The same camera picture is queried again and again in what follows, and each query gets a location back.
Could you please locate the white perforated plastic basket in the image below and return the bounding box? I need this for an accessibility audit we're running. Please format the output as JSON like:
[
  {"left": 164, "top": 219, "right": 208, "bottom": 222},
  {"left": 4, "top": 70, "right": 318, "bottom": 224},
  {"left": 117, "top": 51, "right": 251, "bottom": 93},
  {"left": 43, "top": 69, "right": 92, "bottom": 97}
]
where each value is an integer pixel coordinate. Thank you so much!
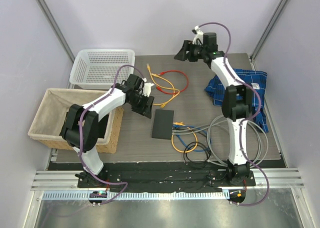
[{"left": 69, "top": 49, "right": 135, "bottom": 90}]

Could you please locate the wicker basket with liner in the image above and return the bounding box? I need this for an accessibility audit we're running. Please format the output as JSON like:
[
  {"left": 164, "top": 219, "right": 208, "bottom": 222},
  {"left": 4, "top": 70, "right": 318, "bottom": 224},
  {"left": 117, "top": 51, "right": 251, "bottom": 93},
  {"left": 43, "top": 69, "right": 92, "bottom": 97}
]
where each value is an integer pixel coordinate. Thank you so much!
[{"left": 28, "top": 88, "right": 124, "bottom": 154}]

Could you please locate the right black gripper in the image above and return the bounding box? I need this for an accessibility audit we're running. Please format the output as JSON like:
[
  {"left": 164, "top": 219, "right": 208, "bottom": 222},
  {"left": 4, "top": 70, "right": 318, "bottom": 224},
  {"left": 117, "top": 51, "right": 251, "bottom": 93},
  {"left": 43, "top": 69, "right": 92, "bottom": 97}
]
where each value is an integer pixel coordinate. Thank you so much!
[{"left": 173, "top": 40, "right": 206, "bottom": 63}]

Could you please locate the short orange ethernet cable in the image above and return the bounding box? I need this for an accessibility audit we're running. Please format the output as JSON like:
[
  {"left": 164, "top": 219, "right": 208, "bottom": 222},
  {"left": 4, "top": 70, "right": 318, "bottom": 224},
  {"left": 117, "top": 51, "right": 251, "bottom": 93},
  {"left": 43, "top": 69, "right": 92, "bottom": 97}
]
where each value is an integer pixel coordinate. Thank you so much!
[{"left": 171, "top": 121, "right": 199, "bottom": 154}]

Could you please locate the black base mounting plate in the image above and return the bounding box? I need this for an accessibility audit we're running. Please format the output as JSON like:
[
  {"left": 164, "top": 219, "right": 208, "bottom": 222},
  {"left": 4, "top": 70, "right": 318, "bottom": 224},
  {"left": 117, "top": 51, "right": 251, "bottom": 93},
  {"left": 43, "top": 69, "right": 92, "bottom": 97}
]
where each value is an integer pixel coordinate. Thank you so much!
[{"left": 47, "top": 160, "right": 287, "bottom": 189}]

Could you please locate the blue ethernet cable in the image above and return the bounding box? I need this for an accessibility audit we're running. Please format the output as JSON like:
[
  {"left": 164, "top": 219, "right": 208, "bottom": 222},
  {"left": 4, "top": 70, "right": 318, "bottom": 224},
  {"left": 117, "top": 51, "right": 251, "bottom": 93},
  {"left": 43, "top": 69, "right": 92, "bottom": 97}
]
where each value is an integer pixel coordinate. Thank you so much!
[{"left": 172, "top": 124, "right": 212, "bottom": 154}]

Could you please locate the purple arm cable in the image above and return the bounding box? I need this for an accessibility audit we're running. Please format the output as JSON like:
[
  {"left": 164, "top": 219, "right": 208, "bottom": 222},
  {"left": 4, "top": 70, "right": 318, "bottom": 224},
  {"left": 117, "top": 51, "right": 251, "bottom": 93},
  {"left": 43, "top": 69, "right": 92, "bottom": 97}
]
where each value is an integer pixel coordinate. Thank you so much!
[
  {"left": 197, "top": 21, "right": 270, "bottom": 207},
  {"left": 77, "top": 64, "right": 148, "bottom": 205}
]

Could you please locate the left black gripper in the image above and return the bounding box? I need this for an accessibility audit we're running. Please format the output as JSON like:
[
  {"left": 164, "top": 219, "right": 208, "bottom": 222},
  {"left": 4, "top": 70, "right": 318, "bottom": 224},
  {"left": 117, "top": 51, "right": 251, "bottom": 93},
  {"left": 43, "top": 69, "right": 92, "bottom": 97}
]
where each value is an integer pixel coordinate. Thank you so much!
[{"left": 128, "top": 92, "right": 154, "bottom": 119}]

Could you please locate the black network switch box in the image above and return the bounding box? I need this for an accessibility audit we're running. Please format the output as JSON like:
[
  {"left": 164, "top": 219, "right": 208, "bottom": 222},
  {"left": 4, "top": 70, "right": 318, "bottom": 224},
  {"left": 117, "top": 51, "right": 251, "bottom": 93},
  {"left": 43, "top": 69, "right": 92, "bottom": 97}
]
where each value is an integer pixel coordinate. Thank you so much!
[{"left": 151, "top": 109, "right": 174, "bottom": 140}]

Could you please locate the black ethernet cable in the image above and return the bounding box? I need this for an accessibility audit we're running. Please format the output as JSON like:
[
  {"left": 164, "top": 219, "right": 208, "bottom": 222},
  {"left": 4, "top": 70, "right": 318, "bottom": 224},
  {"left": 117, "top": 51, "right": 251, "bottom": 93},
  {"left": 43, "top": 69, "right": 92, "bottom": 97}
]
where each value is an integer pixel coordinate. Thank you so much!
[{"left": 182, "top": 131, "right": 212, "bottom": 169}]

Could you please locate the grey ethernet cable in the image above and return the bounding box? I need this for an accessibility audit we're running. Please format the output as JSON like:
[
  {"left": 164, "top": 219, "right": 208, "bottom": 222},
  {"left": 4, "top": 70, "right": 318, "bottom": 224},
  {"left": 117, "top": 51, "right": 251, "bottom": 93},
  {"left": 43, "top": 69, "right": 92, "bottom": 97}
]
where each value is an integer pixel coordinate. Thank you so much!
[{"left": 172, "top": 114, "right": 270, "bottom": 168}]

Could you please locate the red ethernet cable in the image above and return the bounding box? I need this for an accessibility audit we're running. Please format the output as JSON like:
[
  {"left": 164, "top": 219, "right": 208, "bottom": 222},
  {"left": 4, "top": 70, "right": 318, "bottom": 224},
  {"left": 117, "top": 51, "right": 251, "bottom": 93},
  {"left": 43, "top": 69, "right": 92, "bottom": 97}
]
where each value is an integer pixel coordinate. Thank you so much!
[{"left": 156, "top": 70, "right": 189, "bottom": 95}]

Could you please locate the white slotted cable duct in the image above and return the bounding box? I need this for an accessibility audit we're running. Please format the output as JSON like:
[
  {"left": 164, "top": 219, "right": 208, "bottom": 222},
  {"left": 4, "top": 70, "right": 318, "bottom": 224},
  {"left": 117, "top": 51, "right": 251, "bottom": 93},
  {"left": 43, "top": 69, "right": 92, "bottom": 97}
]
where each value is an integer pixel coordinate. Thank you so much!
[{"left": 42, "top": 189, "right": 230, "bottom": 201}]

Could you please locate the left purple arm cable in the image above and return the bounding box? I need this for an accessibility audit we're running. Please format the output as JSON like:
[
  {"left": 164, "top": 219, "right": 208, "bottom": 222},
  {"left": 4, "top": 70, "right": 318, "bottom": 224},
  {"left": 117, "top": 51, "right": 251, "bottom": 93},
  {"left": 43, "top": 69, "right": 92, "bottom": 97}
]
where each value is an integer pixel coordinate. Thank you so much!
[{"left": 77, "top": 64, "right": 148, "bottom": 205}]

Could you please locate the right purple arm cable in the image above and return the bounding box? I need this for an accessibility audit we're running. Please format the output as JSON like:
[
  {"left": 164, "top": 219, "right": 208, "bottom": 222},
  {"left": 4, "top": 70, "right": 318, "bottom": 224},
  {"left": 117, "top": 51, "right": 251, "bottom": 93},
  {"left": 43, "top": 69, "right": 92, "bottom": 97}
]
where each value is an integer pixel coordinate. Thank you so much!
[{"left": 197, "top": 21, "right": 270, "bottom": 207}]

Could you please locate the looped orange ethernet cable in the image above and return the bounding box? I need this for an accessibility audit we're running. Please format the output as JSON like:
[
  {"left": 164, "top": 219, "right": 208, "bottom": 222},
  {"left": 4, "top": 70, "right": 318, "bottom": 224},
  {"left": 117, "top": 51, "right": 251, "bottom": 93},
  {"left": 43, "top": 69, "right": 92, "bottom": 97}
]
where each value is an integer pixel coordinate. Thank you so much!
[{"left": 145, "top": 62, "right": 181, "bottom": 109}]

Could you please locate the blue plaid cloth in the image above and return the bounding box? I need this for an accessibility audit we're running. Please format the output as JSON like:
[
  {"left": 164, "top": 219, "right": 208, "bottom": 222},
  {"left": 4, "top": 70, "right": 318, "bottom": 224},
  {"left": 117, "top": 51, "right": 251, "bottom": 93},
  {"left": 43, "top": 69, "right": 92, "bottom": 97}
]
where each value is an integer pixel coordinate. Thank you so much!
[{"left": 204, "top": 68, "right": 269, "bottom": 133}]

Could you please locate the aluminium frame rail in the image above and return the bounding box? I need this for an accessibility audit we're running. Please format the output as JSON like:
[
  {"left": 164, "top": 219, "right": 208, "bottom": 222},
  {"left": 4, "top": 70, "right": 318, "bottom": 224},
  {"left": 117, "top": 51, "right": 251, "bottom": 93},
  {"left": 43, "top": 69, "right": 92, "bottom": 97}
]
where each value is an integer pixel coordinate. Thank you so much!
[{"left": 31, "top": 168, "right": 304, "bottom": 193}]

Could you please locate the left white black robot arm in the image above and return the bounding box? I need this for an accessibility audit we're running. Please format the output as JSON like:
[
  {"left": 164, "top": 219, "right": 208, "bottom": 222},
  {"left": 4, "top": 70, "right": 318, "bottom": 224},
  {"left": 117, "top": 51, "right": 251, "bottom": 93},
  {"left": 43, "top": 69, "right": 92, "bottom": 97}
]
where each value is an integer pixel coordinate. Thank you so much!
[{"left": 60, "top": 74, "right": 154, "bottom": 188}]

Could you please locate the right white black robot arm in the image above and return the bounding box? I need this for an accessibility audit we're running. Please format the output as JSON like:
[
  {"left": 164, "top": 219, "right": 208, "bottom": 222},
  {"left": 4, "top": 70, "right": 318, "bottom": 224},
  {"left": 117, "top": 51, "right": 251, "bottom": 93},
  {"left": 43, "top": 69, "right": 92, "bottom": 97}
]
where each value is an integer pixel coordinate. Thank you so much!
[{"left": 174, "top": 28, "right": 253, "bottom": 186}]

